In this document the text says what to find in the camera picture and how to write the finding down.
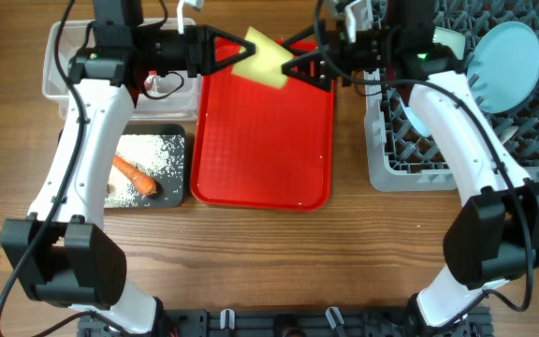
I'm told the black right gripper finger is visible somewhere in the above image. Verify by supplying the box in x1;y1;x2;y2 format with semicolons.
282;25;314;51
282;51;333;92

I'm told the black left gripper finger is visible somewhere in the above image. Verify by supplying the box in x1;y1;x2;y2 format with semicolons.
207;25;255;50
211;47;255;73

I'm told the red snack wrapper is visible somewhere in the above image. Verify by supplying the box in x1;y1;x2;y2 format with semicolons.
143;71;157;91

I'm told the yellow plastic cup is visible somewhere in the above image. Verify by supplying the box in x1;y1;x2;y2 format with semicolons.
231;26;295;89

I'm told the green bowl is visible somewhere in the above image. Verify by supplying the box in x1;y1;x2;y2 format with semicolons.
432;27;466;60

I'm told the light blue bowl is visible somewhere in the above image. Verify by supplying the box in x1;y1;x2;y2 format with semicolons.
402;105;431;137

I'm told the white rice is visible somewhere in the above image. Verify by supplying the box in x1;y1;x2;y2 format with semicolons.
104;134;186;208

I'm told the orange carrot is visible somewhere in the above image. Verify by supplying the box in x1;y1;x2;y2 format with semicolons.
113;155;157;197

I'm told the light blue plate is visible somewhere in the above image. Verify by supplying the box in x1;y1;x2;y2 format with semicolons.
467;22;539;113

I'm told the white plastic spoon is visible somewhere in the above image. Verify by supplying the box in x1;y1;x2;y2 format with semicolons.
500;126;518;144

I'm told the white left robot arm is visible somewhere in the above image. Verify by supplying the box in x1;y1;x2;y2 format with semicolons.
0;1;255;336

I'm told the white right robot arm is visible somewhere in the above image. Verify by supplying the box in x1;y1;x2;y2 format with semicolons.
282;1;539;336

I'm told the clear plastic waste bin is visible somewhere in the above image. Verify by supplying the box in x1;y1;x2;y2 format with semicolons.
42;21;203;122

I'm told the grey dishwasher rack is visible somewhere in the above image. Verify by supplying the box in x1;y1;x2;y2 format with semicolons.
362;0;539;192

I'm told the red plastic tray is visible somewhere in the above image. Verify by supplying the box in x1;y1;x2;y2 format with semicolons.
188;37;336;212

